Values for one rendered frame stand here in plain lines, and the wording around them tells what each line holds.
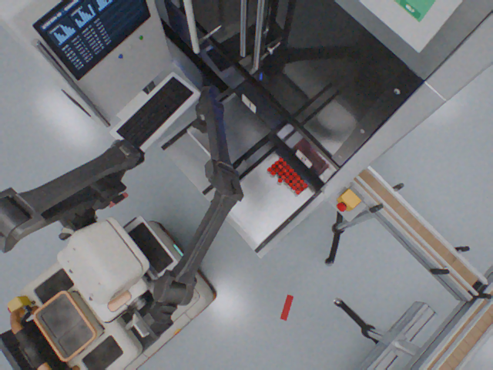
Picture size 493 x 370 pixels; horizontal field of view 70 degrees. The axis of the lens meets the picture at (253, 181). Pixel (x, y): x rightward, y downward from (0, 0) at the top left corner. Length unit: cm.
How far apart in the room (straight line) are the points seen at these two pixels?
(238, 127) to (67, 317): 106
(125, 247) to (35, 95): 214
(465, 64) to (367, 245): 196
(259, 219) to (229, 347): 112
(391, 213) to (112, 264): 111
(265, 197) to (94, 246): 77
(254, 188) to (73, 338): 93
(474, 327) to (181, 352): 162
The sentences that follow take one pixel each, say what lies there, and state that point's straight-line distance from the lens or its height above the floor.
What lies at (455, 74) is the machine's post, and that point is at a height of 186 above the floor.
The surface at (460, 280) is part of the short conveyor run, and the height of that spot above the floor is 96.
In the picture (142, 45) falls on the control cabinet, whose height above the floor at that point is 107.
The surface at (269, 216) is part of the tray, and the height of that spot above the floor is 88.
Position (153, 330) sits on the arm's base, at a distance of 123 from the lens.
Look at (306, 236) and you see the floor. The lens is 246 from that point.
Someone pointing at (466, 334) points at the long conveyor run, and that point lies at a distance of 170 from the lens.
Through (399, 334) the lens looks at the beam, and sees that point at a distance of 204.
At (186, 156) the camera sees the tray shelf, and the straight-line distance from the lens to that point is 162.
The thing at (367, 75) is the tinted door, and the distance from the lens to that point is 90.
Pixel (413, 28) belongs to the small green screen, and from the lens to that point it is 72.
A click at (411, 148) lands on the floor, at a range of 287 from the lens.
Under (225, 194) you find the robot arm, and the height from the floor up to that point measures 140.
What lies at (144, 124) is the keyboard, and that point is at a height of 83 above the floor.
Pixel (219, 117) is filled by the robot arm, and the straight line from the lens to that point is 131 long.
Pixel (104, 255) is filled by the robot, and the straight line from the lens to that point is 109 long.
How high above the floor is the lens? 240
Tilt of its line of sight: 75 degrees down
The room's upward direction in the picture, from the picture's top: 10 degrees clockwise
